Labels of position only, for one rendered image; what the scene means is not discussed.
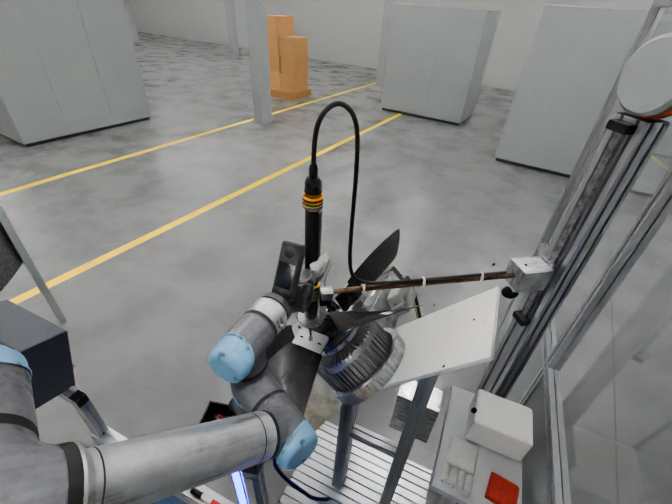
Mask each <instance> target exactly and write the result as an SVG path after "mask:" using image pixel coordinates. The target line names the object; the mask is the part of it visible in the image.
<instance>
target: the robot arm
mask: <svg viewBox="0 0 672 504"><path fill-rule="evenodd" d="M305 252H306V245H304V244H301V243H297V242H293V241H290V240H284V241H283V242H282V246H281V251H280V255H279V260H278V264H277V269H276V273H275V278H274V283H273V287H272V292H267V293H265V294H264V295H263V296H262V297H261V298H259V299H257V300H256V301H255V302H254V303H253V304H252V306H251V307H250V308H249V309H248V310H247V311H246V312H245V314H244V315H243V316H242V317H241V318H240V319H239V320H238V321H237V322H236V323H235V324H234V325H233V327H232V328H231V329H230V330H229V331H228V332H227V333H226V334H224V335H223V336H222V337H221V338H220V339H219V341H218V343H217V344H216V346H215V347H214V348H213V349H212V350H211V352H210V353H209V356H208V361H209V364H210V366H211V367H212V368H213V369H214V372H215V373H216V374H217V375H218V376H219V377H221V378H222V379H224V380H225V381H228V382H230V388H231V394H232V396H233V398H234V400H235V402H236V404H237V405H238V406H239V407H240V408H242V409H245V411H246V414H242V415H237V416H232V417H228V418H223V419H219V420H214V421H210V422H205V423H201V424H196V425H191V426H187V427H182V428H178V429H173V430H169V431H164V432H159V433H155V434H150V435H146V436H141V437H137V438H132V439H127V440H123V441H118V442H114V443H109V444H105V445H100V446H95V447H91V448H85V447H84V446H83V445H81V444H80V443H79V442H77V441H70V442H66V443H61V444H56V445H47V444H43V443H41V442H40V439H39V431H38V424H37V417H36V410H35V404H34V397H33V390H32V383H31V379H32V370H31V369H30V367H29V366H28V363H27V360H26V358H25V357H24V356H23V355H22V354H21V353H20V352H18V351H17V350H14V349H11V348H9V347H7V346H4V345H0V504H152V503H154V502H157V501H160V500H162V499H165V498H168V497H171V496H173V495H176V494H179V493H181V492H184V491H187V490H190V489H192V488H195V487H198V486H200V485H203V484H206V483H208V482H211V481H214V480H217V479H219V478H222V477H225V476H227V475H230V474H233V473H236V472H238V471H241V470H244V469H246V468H249V467H252V466H255V465H257V464H260V463H263V462H265V461H268V460H271V459H273V458H276V462H277V463H278V464H280V466H281V467H282V468H283V469H284V470H288V471H290V470H293V469H295V468H297V467H299V466H300V465H301V464H303V463H304V462H305V461H306V460H307V459H308V458H309V457H310V456H311V454H312V453H313V451H314V450H315V448H316V446H317V442H318V437H317V434H316V432H315V431H314V430H313V428H312V427H311V425H310V424H309V422H308V419H307V418H305V417H304V416H303V414H302V413H301V412H300V410H299V409H298V408H297V407H296V405H295V404H294V403H293V401H292V400H291V399H290V397H289V396H288V395H287V393H286V392H285V391H284V389H283V388H282V387H281V385H280V384H279V383H278V381H277V380H276V379H275V378H274V376H273V375H272V374H271V372H270V371H269V368H268V362H267V356H266V350H267V348H268V347H269V346H270V345H271V343H272V342H273V341H274V339H275V338H276V336H277V335H278V334H279V332H280V331H281V330H283V329H284V328H285V326H286V323H287V321H288V319H289V318H290V317H291V314H292V313H293V311H294V313H296V312H297V311H298V312H301V313H303V314H304V312H305V311H306V310H307V308H308V307H309V305H310V304H311V303H312V301H313V300H314V291H315V285H313V284H314V283H317V282H319V281H322V280H323V279H324V278H325V275H326V270H327V267H328V264H329V262H330V252H329V251H328V252H324V254H323V255H322V256H320V257H319V259H318V260H317V261H316V262H313V263H311V264H310V271H309V269H308V268H307V269H305V268H302V265H303V260H304V259H305ZM310 300H311V301H310ZM308 303H309V304H308ZM307 304H308V305H307ZM296 308H297V309H296ZM294 313H293V314H294Z"/></svg>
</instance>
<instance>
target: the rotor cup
mask: <svg viewBox="0 0 672 504"><path fill-rule="evenodd" d="M326 308H327V309H328V311H326V312H335V310H338V309H341V308H340V306H339V305H338V304H337V303H336V302H335V301H334V300H332V305H330V306H326ZM312 329H313V331H315V332H318V333H321V334H323V335H326V336H327V337H328V338H329V342H328V344H327V345H326V347H325V349H324V350H323V351H328V350H330V349H332V348H333V347H335V346H336V345H338V344H339V343H340V342H341V341H342V340H343V339H344V338H345V337H346V336H347V335H348V334H349V332H350V331H351V330H348V331H345V332H340V333H339V330H338V328H337V326H336V324H335V322H334V321H333V319H326V318H324V321H323V323H322V324H321V325H320V326H318V327H315V328H312Z"/></svg>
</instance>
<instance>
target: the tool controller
mask: <svg viewBox="0 0 672 504"><path fill-rule="evenodd" d="M0 345H4V346H7V347H9V348H11V349H14V350H17V351H18V352H20V353H21V354H22V355H23V356H24V357H25V358H26V360H27V363H28V366H29V367H30V369H31V370H32V379H31V383H32V390H33V397H34V404H35V409H37V408H38V407H40V406H42V405H43V404H45V403H47V402H48V401H50V400H52V399H53V398H55V397H57V396H58V395H60V394H62V393H63V392H65V391H67V390H68V389H69V388H70V387H71V386H75V378H74V371H73V368H75V364H74V363H73V362H72V358H71V351H70V345H69V338H68V332H67V330H65V329H64V328H62V327H60V326H58V325H56V324H54V323H52V322H50V321H48V320H46V319H44V318H42V317H40V316H38V315H36V314H34V313H32V312H31V311H29V310H27V309H25V308H23V307H21V306H19V305H17V304H15V303H13V302H11V301H9V300H3V301H0Z"/></svg>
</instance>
